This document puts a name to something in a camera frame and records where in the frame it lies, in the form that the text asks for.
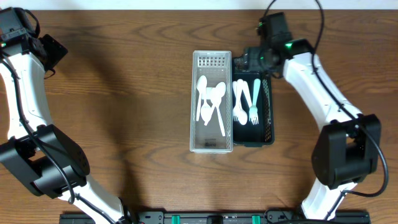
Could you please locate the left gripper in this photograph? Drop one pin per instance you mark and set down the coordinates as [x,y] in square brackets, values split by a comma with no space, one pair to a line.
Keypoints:
[55,50]

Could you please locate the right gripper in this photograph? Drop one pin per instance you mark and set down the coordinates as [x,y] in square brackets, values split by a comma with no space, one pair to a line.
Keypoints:
[241,62]

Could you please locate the white plastic fork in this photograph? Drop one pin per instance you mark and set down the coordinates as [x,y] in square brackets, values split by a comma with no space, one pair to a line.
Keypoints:
[236,109]
[247,93]

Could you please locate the white plastic spoon crosswise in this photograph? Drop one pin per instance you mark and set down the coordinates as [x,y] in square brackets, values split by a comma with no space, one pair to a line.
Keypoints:
[220,85]

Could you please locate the mint green plastic fork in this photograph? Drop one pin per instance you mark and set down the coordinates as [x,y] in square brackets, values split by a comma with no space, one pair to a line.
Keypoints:
[253,111]

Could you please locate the short white plastic spoon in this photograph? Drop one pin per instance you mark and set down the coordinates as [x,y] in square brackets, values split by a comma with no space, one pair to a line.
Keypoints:
[242,115]

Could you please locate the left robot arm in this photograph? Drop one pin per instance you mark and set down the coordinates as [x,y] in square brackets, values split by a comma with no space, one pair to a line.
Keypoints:
[37,153]

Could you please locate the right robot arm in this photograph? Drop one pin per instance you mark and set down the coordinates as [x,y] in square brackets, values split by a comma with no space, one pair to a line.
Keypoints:
[347,149]

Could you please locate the clear plastic basket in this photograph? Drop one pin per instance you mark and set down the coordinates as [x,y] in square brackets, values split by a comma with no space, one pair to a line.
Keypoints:
[216,66]

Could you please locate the black plastic basket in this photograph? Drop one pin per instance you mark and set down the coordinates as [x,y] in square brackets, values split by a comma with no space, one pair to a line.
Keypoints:
[262,133]

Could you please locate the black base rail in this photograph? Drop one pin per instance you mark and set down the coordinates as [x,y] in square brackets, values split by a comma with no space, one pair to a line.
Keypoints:
[268,217]

